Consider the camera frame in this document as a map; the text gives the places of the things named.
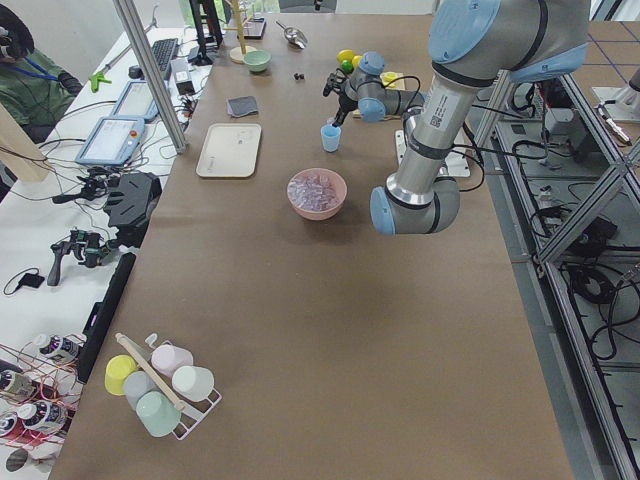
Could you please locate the whole lemon rear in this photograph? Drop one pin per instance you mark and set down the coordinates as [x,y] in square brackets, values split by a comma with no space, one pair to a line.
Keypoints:
[345,55]

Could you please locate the teach pendant front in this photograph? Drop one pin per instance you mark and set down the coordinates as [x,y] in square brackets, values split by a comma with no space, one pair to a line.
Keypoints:
[112,141]

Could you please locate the aluminium frame post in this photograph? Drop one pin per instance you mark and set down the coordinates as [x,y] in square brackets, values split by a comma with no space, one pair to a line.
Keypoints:
[135,31]

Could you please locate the grey folded cloth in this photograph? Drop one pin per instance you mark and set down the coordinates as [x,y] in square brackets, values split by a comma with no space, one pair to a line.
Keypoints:
[242,106]

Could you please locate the person in green shirt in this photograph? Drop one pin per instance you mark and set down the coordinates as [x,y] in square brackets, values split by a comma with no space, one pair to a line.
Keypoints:
[35,91]

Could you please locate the teach pendant rear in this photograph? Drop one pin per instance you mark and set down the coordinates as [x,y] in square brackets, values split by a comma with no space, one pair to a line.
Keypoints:
[136,100]

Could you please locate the grey cup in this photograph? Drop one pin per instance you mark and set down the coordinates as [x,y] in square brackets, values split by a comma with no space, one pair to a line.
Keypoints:
[136,385]

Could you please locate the metal ice scoop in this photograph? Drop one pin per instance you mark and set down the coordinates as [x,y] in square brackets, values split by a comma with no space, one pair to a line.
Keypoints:
[294,36]

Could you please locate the pile of ice cubes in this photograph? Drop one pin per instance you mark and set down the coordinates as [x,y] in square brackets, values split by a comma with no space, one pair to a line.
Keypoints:
[312,192]

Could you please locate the yellow cup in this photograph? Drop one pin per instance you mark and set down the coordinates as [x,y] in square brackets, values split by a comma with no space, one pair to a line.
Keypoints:
[117,370]

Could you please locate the mint green bowl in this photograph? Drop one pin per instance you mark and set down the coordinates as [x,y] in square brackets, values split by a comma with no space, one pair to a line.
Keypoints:
[257,61]

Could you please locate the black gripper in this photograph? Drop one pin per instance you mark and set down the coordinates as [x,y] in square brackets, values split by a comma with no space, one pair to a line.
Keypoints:
[344,104]

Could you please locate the wooden cup tree stand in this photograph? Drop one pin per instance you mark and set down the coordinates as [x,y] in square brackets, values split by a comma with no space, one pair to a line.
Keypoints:
[238,53]

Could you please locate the teach pendant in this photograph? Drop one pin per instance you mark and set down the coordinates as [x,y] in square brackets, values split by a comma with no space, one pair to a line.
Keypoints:
[112,141]
[136,100]

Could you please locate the white cup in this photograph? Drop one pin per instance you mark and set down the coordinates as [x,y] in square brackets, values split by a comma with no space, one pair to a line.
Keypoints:
[193,382]

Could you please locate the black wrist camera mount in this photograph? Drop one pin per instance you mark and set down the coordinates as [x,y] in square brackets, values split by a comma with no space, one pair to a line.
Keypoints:
[335,82]

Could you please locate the pink cup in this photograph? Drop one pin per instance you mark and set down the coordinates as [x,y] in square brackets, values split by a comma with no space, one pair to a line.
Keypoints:
[167,358]

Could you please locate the black picture frame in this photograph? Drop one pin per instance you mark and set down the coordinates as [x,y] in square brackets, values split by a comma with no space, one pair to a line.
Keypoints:
[254,29]

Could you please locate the wooden rack handle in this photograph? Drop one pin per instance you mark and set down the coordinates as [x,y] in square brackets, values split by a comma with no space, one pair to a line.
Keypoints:
[141,358]

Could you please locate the black bar device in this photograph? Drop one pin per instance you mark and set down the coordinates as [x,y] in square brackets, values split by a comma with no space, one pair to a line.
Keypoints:
[101,316]

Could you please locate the wooden cutting board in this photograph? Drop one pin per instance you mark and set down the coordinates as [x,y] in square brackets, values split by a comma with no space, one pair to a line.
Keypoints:
[400,82]

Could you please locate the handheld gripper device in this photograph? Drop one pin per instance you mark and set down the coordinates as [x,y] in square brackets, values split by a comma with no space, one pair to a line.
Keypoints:
[86,246]

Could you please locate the half lemon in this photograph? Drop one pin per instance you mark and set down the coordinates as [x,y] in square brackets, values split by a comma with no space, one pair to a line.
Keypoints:
[389,79]

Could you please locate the cream rabbit tray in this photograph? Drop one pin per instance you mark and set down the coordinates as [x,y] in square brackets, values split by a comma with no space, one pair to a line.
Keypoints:
[229,151]

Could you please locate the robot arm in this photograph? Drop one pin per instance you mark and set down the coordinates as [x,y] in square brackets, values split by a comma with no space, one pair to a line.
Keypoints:
[470,42]

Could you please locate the green lime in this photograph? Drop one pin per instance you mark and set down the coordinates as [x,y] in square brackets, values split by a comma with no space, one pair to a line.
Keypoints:
[346,66]

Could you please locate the light blue cup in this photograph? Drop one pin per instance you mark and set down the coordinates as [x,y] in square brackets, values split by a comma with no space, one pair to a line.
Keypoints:
[330,137]

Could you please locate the mint green cup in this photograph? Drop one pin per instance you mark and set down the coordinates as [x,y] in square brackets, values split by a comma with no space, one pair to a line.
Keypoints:
[157,413]

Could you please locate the pink bowl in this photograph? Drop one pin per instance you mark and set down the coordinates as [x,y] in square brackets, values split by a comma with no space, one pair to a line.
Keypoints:
[340,187]

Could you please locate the black gripper stand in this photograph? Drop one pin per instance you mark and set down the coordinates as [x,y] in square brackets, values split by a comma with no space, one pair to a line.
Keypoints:
[130,202]

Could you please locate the white wire cup rack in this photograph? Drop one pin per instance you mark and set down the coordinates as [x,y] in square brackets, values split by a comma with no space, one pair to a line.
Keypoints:
[195,412]

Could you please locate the black keyboard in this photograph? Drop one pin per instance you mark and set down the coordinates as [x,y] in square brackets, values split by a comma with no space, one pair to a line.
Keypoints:
[164,52]

